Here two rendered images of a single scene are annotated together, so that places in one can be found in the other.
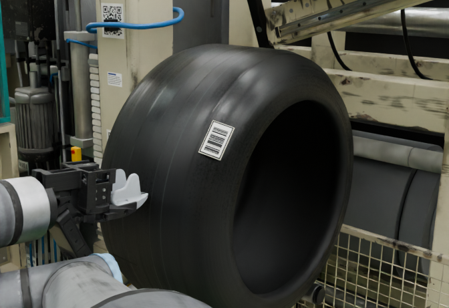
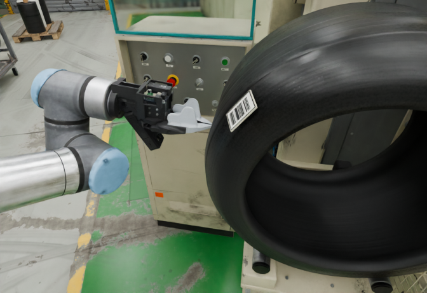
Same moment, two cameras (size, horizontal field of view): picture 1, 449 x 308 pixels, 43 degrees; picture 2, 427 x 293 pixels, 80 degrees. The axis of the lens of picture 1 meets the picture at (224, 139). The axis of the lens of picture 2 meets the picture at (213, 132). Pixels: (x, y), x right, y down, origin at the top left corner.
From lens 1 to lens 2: 0.73 m
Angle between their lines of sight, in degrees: 57
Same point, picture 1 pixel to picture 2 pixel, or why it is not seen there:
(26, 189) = (93, 88)
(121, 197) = (175, 119)
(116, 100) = not seen: hidden behind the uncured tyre
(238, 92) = (295, 68)
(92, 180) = (140, 99)
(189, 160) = (221, 117)
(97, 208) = (147, 119)
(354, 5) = not seen: outside the picture
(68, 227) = (133, 122)
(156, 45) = not seen: outside the picture
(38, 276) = (74, 143)
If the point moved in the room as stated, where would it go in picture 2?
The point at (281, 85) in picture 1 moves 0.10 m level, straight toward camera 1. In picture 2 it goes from (370, 77) to (308, 92)
